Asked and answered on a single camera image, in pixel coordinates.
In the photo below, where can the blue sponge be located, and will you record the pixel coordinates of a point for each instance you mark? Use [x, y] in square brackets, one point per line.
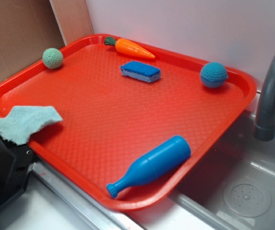
[141, 71]

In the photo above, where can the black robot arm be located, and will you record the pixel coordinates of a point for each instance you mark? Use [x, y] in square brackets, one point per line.
[15, 166]

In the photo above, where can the red plastic tray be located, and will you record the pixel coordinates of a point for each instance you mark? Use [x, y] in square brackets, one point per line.
[110, 120]

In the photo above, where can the green textured ball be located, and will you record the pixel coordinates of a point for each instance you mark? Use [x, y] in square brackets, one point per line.
[52, 58]

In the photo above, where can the grey sink basin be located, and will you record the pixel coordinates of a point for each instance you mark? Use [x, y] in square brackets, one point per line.
[231, 188]

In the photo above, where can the orange toy carrot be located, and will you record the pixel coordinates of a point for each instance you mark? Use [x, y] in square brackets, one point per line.
[128, 47]

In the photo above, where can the brown cardboard panel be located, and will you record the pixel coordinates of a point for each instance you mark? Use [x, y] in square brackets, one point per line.
[27, 28]

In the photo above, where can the blue plastic bottle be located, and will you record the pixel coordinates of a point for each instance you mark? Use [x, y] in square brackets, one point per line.
[152, 165]

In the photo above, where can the light teal cloth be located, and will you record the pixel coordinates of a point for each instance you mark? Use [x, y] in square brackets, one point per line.
[23, 121]

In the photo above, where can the grey faucet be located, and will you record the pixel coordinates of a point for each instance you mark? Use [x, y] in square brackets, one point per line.
[269, 95]

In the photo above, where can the blue textured ball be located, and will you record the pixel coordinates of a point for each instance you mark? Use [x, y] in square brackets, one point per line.
[213, 75]

